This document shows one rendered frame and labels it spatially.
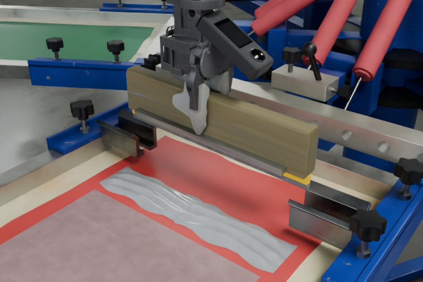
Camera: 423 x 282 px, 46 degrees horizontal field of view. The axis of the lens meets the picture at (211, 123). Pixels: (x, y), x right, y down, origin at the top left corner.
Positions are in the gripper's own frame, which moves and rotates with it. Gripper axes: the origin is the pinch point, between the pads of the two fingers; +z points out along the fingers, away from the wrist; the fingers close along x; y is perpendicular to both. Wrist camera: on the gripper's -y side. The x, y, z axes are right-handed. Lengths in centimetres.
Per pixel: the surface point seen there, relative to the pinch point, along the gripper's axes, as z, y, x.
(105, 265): 13.5, 1.1, 22.8
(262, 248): 12.8, -14.9, 7.0
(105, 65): 9, 50, -21
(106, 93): 110, 216, -157
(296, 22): 16, 44, -109
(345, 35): 7, 11, -77
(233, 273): 13.4, -14.0, 13.1
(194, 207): 12.8, -1.0, 5.5
